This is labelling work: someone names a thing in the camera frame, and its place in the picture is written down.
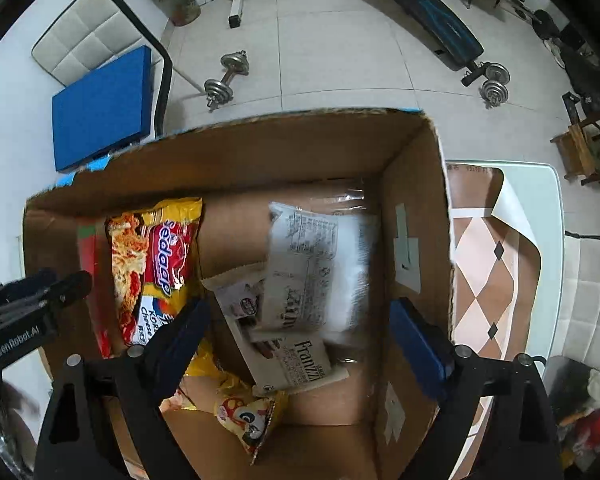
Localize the yellow panda snack bag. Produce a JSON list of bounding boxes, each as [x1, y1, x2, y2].
[[160, 337, 288, 464]]

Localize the yellow Sedaap noodle packet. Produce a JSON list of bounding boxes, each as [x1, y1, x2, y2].
[[105, 198, 202, 347]]

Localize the white Franzzi cookie packet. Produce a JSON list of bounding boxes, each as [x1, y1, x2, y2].
[[202, 262, 349, 396]]

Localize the grey white wafer packet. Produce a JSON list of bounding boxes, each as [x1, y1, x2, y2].
[[258, 202, 379, 348]]

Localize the red white long snack packet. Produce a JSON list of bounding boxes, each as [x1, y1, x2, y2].
[[78, 221, 117, 359]]

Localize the white padded chair right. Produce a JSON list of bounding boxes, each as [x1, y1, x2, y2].
[[550, 232, 600, 371]]

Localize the checkered pink brown tablecloth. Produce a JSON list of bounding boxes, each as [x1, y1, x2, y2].
[[444, 161, 544, 480]]

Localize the white padded chair blue cushion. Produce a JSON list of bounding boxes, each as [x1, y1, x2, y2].
[[31, 0, 173, 172]]

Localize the cardboard box with blue print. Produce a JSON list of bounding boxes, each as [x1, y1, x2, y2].
[[23, 108, 454, 479]]

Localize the chrome dumbbell on floor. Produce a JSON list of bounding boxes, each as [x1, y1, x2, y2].
[[204, 50, 250, 110]]

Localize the small wooden stool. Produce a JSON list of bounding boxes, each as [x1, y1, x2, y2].
[[550, 119, 600, 186]]

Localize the chrome dumbbell near bench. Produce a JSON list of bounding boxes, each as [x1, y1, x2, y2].
[[460, 62, 510, 108]]

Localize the black blue sit-up bench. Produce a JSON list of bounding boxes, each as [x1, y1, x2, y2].
[[393, 0, 483, 70]]

